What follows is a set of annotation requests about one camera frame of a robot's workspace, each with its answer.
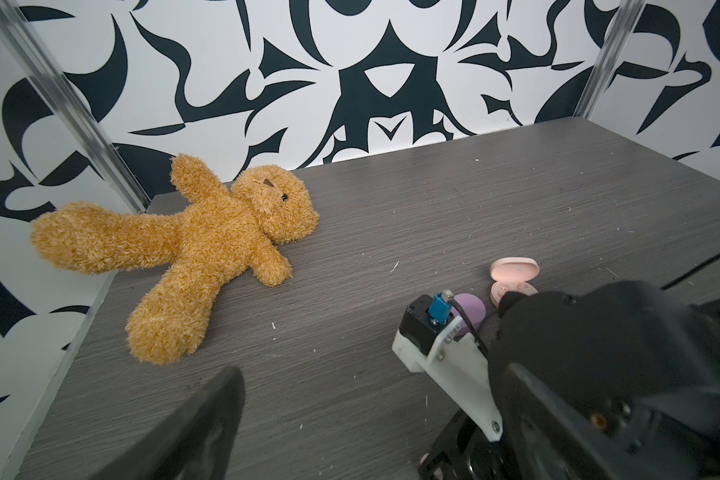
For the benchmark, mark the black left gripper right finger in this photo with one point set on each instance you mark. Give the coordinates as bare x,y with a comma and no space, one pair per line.
551,440

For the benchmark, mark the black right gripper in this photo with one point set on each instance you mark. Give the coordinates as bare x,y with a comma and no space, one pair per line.
462,451

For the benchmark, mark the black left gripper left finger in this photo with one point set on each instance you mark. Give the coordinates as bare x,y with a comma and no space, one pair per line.
193,442

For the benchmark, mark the purple earbud charging case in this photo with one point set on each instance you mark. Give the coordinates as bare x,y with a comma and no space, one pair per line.
475,309

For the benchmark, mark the pink earbud charging case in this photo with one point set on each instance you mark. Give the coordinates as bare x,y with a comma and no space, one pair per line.
512,274

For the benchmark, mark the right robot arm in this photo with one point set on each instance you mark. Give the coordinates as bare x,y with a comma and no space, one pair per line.
620,383

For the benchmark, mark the brown teddy bear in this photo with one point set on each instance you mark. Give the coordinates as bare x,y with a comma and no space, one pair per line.
224,231

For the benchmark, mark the aluminium left corner post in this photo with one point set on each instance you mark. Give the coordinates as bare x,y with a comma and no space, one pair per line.
26,47

